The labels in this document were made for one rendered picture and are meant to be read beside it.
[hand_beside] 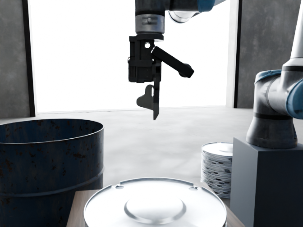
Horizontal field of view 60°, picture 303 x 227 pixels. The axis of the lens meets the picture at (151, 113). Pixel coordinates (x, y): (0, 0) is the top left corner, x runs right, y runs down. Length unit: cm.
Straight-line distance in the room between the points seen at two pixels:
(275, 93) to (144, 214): 48
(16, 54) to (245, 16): 410
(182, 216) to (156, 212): 5
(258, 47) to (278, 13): 80
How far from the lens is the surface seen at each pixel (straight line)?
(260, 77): 88
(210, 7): 70
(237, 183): 98
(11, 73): 458
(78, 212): 68
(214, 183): 154
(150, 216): 54
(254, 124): 90
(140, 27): 65
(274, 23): 602
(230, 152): 154
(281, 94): 77
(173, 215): 54
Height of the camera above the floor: 67
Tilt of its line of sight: 9 degrees down
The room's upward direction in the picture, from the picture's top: straight up
